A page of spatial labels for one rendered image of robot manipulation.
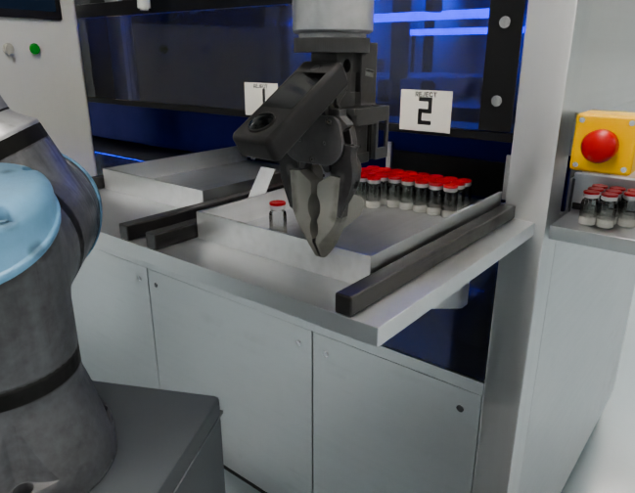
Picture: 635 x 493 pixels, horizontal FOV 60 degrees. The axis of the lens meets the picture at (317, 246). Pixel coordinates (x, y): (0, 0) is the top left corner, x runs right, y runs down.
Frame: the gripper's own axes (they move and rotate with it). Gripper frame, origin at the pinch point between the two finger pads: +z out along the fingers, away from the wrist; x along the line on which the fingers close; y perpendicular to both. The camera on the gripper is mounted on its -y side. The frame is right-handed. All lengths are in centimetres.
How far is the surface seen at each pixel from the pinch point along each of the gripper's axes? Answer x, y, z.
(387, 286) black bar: -8.1, 0.8, 2.5
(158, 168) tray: 54, 20, 2
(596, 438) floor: -12, 120, 91
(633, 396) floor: -17, 152, 90
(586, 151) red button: -16.9, 31.2, -7.7
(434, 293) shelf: -11.0, 5.1, 4.0
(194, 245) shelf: 18.5, -1.0, 3.5
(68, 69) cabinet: 93, 26, -15
